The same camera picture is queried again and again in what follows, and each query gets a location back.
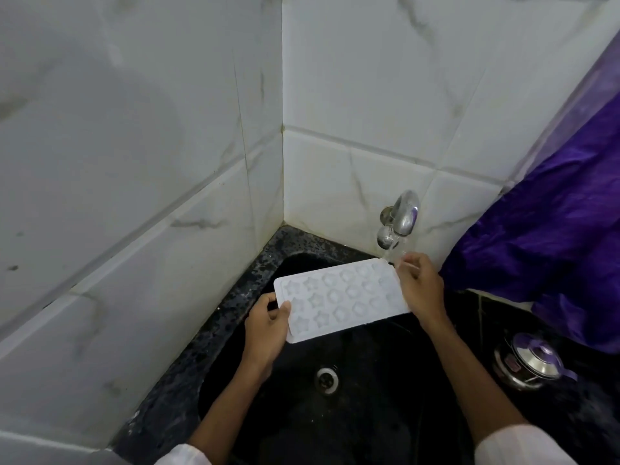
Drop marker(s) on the person's left forearm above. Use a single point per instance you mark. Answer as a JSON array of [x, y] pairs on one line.
[[227, 416]]

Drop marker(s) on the steel tap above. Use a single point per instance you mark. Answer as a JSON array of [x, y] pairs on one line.
[[404, 215]]

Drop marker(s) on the person's right hand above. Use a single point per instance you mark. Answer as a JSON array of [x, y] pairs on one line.
[[424, 290]]

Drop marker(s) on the person's left hand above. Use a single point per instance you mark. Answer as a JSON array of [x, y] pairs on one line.
[[264, 338]]

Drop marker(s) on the purple curtain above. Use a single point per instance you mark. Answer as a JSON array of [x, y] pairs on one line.
[[557, 237]]

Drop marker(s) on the black sink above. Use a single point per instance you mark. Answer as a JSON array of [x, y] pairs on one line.
[[387, 406]]

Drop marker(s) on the steel pot with purple lid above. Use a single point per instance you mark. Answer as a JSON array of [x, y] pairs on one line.
[[528, 360]]

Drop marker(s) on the white ice tray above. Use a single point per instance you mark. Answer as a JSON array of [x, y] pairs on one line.
[[339, 305]]

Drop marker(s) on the person's right forearm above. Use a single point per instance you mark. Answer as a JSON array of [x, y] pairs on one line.
[[474, 382]]

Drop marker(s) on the white shirt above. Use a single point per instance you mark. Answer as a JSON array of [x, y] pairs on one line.
[[523, 447]]

